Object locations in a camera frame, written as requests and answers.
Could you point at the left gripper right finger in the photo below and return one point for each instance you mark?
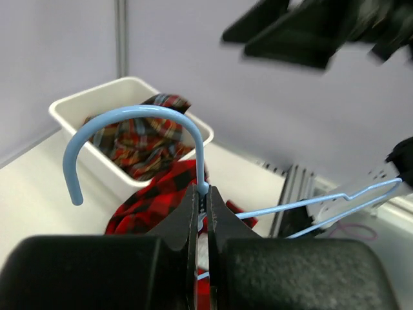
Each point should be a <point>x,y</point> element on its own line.
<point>251,272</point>

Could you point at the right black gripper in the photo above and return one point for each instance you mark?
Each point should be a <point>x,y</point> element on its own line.
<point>310,33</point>

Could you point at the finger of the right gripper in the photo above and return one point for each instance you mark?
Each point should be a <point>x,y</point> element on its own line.
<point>255,20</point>

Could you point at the red black plaid shirt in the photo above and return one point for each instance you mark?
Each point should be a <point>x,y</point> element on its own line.
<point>149,206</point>

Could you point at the white plastic bin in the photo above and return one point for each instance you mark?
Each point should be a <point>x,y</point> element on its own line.
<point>70,112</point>

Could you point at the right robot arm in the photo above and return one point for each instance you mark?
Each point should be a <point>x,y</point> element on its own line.
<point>309,35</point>

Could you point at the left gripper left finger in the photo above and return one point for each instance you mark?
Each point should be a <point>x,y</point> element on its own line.
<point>156,270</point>

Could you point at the brown plaid shirt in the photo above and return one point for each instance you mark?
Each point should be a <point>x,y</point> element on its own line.
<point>142,147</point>

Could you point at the aluminium mounting rail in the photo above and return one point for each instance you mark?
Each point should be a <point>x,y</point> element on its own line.
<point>298,186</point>

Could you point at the blue hanger with red shirt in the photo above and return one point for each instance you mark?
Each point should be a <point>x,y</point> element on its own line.
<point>392,180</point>

